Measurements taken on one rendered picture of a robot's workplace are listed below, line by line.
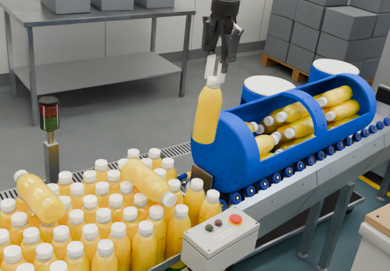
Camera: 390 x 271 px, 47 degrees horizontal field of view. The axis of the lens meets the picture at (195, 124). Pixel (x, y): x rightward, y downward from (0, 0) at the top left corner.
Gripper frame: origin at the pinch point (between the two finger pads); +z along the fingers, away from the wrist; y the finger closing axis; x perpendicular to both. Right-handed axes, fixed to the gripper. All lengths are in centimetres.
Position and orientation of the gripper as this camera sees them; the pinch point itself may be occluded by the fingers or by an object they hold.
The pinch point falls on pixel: (215, 69)
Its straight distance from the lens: 129.1
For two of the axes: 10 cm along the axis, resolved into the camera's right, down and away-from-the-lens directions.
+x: -7.1, 2.6, -6.5
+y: -6.9, -4.2, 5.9
